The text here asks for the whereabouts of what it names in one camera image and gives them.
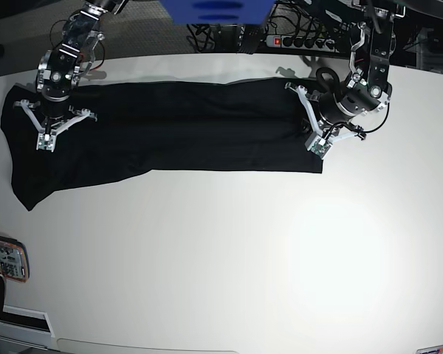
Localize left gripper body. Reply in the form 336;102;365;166
310;91;354;133

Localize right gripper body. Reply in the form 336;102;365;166
38;97;71;128

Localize black T-shirt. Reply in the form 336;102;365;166
0;78;323;209

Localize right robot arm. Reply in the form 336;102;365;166
35;1;127;122

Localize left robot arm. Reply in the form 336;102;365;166
316;1;405;139

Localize white power strip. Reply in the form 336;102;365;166
265;35;338;52

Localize black power adapter box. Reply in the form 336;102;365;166
238;24;264;55

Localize blue plastic box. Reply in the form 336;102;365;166
160;0;275;24

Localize white tray with black slot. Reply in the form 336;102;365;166
0;305;55;350

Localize colourful sticker at table edge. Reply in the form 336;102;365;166
415;344;443;354

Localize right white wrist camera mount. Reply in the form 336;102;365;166
13;100;97;152

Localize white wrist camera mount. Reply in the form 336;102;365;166
284;82;366;159
13;100;97;152

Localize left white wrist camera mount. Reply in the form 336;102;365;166
284;82;366;159

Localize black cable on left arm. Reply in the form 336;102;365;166
339;106;391;134

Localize tangled black cables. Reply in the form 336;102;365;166
186;0;359;52

